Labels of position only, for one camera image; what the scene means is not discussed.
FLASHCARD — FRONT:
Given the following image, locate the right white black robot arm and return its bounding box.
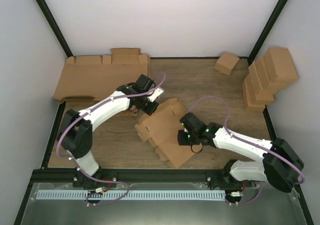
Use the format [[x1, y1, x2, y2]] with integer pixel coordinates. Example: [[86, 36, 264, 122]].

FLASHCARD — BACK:
[[177, 112, 304, 193]]

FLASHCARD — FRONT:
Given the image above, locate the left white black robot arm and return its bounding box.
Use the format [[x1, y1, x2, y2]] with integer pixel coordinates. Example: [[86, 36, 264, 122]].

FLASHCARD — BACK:
[[56, 74, 166, 187]]

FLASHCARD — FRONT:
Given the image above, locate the lowest stacked folded cardboard box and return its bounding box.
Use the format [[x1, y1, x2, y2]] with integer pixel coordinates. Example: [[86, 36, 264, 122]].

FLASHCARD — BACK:
[[242, 75, 265, 112]]

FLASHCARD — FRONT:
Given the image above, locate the small folded cardboard box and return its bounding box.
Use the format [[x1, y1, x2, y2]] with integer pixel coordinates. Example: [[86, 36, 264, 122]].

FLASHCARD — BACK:
[[214, 51, 240, 76]]

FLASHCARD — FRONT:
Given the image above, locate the stack of flat cardboard sheets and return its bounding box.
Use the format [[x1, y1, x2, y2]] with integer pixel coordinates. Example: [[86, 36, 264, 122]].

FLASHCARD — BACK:
[[53, 48, 150, 104]]

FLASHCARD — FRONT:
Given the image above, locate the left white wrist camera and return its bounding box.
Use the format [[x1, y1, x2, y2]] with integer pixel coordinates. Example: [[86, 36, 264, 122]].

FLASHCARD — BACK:
[[147, 87, 165, 102]]

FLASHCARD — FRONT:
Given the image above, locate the black aluminium frame rail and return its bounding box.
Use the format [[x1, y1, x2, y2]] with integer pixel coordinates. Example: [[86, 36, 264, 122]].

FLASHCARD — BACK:
[[32, 168, 296, 186]]

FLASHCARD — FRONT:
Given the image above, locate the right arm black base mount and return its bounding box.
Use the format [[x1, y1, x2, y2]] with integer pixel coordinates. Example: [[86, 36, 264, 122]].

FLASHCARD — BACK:
[[206, 159, 243, 190]]

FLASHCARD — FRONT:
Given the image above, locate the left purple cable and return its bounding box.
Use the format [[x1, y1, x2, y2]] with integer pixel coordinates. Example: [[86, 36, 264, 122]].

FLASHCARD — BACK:
[[56, 71, 167, 208]]

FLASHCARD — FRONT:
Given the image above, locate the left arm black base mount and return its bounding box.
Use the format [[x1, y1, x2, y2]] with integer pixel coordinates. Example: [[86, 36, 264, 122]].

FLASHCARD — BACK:
[[72, 168, 118, 189]]

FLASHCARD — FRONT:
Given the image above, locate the light blue slotted cable duct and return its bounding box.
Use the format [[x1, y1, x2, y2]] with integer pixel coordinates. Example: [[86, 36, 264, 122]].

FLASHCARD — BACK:
[[36, 189, 226, 201]]

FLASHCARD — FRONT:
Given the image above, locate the left black frame post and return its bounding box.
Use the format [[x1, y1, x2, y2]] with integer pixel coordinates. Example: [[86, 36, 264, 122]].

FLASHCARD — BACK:
[[35, 0, 74, 58]]

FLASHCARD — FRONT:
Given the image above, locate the black frame post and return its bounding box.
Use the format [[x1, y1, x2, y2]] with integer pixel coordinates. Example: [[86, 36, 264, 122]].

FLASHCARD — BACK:
[[247, 0, 288, 65], [35, 0, 74, 58]]

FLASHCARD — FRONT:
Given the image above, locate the right black frame post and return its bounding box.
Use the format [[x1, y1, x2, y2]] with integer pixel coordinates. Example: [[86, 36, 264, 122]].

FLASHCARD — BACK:
[[247, 0, 288, 65]]

